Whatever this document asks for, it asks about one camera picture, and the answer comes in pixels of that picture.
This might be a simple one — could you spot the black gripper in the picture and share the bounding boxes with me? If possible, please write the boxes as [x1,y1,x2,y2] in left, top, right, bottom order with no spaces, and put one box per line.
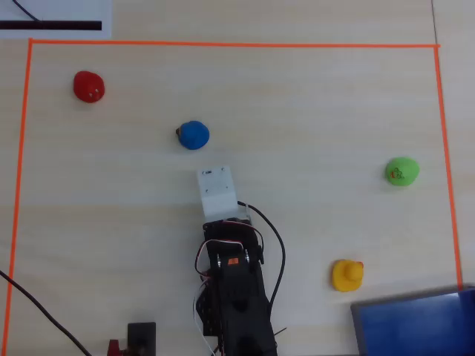
[202,218,265,265]

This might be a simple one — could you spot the red rubber duck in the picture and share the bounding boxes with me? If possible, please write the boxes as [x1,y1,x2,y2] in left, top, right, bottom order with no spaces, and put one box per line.
[73,70,106,103]

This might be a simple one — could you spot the blue rubber duck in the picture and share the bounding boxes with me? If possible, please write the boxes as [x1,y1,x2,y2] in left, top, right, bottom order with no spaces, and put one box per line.
[174,120,211,151]

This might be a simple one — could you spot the yellow rubber duck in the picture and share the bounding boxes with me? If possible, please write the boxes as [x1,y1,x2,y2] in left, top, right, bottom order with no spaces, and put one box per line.
[331,259,364,293]

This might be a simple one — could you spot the green rubber duck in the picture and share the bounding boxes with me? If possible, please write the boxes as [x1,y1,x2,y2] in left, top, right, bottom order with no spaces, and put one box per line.
[384,156,421,187]

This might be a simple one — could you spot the blue plastic box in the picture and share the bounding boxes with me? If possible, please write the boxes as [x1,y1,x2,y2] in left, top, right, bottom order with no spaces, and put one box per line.
[350,283,475,356]

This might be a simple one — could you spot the small black block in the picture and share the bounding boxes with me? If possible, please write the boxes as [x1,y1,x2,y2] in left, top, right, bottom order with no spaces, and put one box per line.
[108,322,157,356]

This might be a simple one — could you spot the orange tape strip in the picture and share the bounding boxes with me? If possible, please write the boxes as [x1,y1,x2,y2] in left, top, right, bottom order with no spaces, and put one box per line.
[27,38,442,50]
[433,46,463,291]
[1,39,34,356]

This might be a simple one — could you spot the red white servo wires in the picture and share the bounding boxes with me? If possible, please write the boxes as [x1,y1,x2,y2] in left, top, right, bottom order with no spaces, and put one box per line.
[194,238,246,287]

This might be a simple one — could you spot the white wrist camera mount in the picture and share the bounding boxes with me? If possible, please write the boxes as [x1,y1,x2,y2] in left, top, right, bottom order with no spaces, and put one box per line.
[196,165,239,223]

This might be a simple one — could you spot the black camera cable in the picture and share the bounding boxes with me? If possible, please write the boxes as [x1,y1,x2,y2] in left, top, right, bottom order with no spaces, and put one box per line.
[237,200,287,312]

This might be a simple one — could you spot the thick black cable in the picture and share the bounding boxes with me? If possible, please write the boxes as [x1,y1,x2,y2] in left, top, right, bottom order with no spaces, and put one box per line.
[0,270,92,356]

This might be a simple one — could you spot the thin black cable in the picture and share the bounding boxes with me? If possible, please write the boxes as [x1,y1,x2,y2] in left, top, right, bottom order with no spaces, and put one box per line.
[12,0,42,22]

